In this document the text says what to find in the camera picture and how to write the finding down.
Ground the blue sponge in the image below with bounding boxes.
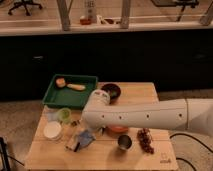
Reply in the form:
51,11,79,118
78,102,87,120
77,130,95,148

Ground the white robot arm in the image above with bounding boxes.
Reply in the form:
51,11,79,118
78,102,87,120
82,89,213,137

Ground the green plastic tray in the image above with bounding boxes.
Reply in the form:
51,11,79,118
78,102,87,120
43,74,98,109

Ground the dark brown bowl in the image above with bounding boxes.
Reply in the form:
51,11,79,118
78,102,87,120
101,83,121,101

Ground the orange bowl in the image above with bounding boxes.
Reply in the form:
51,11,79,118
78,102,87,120
107,126,129,133

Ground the metal fork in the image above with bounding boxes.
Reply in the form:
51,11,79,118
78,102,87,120
71,120,80,126

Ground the green plastic cup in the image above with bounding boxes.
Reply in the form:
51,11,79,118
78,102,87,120
57,108,71,124

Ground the small metal cup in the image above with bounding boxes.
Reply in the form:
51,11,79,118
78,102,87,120
117,135,132,150

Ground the bunch of dark grapes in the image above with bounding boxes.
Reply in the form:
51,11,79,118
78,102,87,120
137,128,154,154

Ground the clear plastic container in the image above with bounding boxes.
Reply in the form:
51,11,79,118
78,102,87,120
45,111,58,122

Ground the brown rectangular block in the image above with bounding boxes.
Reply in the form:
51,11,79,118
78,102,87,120
65,133,80,152

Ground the red bowl on shelf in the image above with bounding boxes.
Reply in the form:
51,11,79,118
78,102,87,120
79,16,92,25

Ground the white round lid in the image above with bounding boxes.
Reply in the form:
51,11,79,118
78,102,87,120
43,121,62,140

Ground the black office chair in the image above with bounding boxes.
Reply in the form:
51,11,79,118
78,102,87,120
8,0,43,16

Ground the black floor cable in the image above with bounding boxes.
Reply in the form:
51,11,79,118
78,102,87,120
169,132,213,171

